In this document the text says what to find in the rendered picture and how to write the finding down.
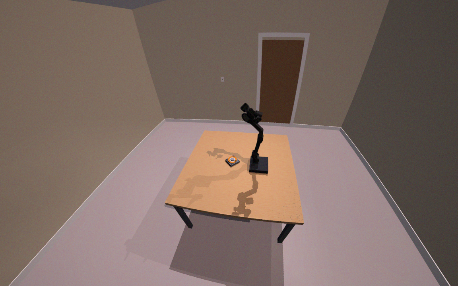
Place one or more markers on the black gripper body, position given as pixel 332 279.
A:
pixel 250 113

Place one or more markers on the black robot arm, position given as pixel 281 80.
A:
pixel 260 136

